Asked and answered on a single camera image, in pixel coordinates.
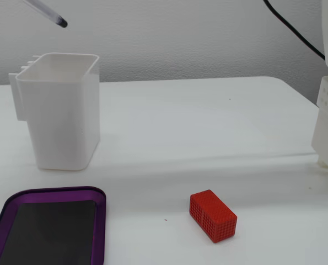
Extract clear ballpoint pen black ink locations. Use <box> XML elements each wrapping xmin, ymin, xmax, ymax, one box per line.
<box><xmin>21</xmin><ymin>0</ymin><xmax>68</xmax><ymax>29</ymax></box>

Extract white plastic pen holder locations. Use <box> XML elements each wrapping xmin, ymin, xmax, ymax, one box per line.
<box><xmin>8</xmin><ymin>52</ymin><xmax>101</xmax><ymax>171</ymax></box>

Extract black cable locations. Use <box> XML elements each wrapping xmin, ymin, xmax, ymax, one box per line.
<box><xmin>262</xmin><ymin>0</ymin><xmax>326</xmax><ymax>60</ymax></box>

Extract purple tray with black mat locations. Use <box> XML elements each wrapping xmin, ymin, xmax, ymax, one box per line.
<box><xmin>0</xmin><ymin>185</ymin><xmax>107</xmax><ymax>265</ymax></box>

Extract red textured rectangular block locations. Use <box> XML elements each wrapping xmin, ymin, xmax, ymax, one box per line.
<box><xmin>189</xmin><ymin>189</ymin><xmax>238</xmax><ymax>244</ymax></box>

